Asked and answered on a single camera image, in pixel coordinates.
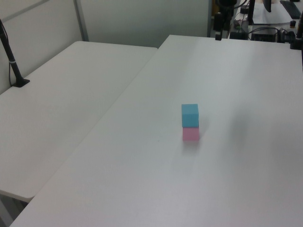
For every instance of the blue foam cube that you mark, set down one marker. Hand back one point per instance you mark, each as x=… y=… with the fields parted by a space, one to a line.
x=189 y=116

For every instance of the pink foam cube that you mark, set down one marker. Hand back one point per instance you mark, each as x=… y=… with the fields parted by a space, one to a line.
x=190 y=134

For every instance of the white side table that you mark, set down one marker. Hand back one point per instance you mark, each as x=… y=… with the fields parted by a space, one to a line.
x=59 y=106

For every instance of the small black box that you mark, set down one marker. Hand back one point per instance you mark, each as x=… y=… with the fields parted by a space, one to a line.
x=237 y=35

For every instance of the black electronics box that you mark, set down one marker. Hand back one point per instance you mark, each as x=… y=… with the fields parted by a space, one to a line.
x=264 y=35

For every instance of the white paper sheet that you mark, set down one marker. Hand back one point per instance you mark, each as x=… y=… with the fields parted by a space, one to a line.
x=262 y=16

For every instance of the black keyboard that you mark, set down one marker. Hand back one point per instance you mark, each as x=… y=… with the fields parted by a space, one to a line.
x=290 y=7

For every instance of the black camera stand clamp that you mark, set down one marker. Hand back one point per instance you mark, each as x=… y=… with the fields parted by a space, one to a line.
x=297 y=40
x=218 y=26

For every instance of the grey metal partition post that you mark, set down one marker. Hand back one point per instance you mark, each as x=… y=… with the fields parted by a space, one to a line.
x=81 y=21

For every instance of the black upright post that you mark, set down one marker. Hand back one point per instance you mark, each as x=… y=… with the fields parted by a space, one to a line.
x=251 y=11

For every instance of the black camera pole with base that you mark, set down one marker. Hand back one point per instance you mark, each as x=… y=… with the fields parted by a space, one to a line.
x=11 y=63

